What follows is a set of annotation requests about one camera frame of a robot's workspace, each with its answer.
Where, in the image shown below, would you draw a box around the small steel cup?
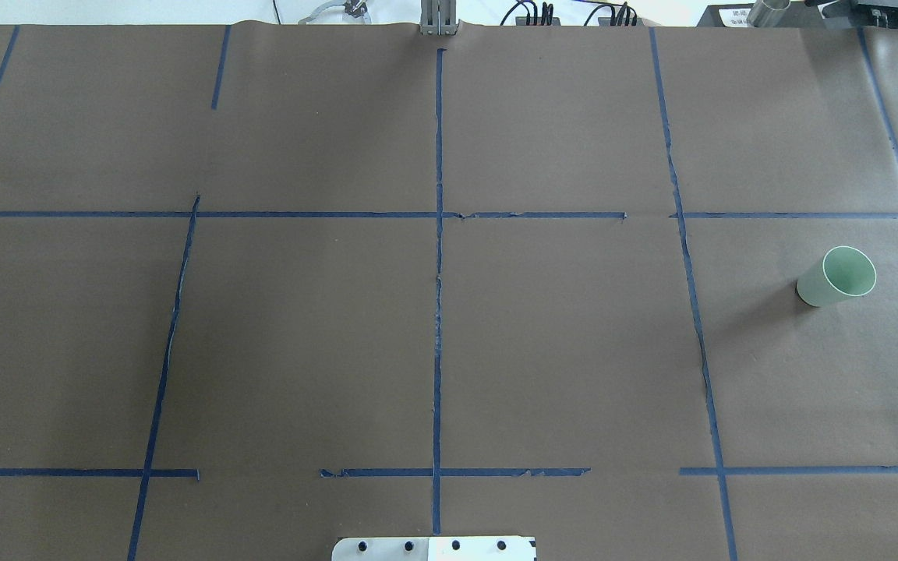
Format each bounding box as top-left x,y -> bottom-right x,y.
746,0 -> 791,28

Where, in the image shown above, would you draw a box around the orange black connector block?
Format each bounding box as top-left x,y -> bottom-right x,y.
501,1 -> 560,27
584,1 -> 639,27

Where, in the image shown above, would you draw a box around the white pedestal column with base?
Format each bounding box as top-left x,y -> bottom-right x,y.
331,535 -> 539,560

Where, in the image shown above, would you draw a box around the light green plastic cup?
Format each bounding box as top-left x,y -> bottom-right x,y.
796,245 -> 877,308

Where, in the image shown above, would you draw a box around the aluminium frame post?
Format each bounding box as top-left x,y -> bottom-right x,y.
419,0 -> 459,37

